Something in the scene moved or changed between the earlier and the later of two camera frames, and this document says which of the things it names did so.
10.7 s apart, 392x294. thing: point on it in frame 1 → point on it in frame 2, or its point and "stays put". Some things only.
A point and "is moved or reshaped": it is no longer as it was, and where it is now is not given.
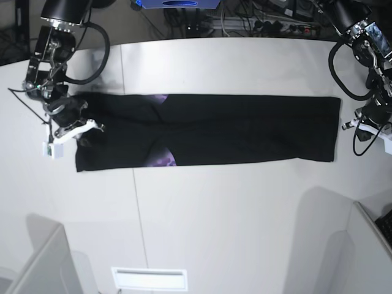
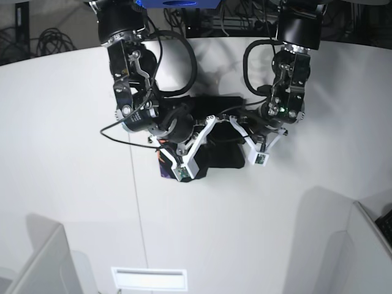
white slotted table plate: [150, 278] stays put
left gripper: [378, 111] → [260, 128]
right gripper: [67, 111] → [177, 128]
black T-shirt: [141, 130] is moved or reshaped
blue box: [178, 3] stays put
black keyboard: [384, 223] stays put
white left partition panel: [51, 269] stays put
